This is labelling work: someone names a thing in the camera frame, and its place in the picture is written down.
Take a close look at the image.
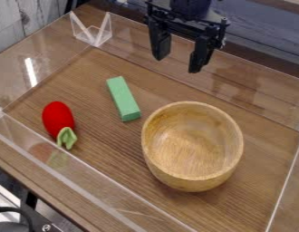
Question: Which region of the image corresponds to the wooden bowl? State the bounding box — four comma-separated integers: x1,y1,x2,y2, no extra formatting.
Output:
142,101,244,192

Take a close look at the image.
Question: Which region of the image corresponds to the clear acrylic corner bracket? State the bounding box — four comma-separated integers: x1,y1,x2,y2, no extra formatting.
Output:
70,12,112,47

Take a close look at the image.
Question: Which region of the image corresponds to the clear acrylic enclosure wall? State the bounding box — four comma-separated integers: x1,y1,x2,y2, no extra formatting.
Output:
0,14,299,232

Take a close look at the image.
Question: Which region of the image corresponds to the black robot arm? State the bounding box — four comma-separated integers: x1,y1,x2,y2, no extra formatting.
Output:
144,0,231,73

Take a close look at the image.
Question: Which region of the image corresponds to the green rectangular block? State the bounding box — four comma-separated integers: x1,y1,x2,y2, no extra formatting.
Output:
107,76,142,121

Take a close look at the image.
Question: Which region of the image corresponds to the red plush strawberry toy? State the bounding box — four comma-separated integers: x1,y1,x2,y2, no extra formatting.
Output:
43,101,78,150

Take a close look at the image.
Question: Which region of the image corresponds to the black cable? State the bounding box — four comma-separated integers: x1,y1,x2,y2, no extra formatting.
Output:
0,206,35,232

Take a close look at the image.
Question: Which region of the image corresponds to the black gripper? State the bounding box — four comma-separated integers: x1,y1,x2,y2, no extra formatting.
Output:
146,0,230,73

